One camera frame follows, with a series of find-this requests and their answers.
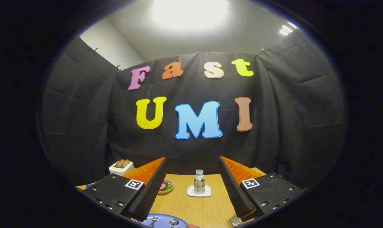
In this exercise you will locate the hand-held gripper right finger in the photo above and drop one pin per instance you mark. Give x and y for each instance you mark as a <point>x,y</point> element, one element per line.
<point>234,190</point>

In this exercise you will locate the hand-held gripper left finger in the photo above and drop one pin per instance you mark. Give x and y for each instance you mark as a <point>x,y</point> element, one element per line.
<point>148,193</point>

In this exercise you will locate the plate of food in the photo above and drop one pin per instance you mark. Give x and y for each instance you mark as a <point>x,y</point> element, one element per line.
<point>166,186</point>

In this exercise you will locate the blue plate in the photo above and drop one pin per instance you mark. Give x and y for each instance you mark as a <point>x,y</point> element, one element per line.
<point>163,220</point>

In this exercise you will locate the small white drink bottle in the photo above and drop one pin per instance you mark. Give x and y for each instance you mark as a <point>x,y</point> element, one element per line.
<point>199,183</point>

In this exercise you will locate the toast slice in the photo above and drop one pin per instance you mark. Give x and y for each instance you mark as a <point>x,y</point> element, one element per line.
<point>119,164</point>
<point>125,163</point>

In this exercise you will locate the white toaster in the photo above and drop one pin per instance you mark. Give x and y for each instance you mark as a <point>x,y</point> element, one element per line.
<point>117,171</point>

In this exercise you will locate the white square coaster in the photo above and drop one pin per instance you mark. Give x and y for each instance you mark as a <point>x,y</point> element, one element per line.
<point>191,192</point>

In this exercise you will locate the small ceiling light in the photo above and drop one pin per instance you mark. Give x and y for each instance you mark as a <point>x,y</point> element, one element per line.
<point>286,30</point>

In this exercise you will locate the large ceiling light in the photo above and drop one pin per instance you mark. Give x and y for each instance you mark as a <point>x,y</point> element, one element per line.
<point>190,12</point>

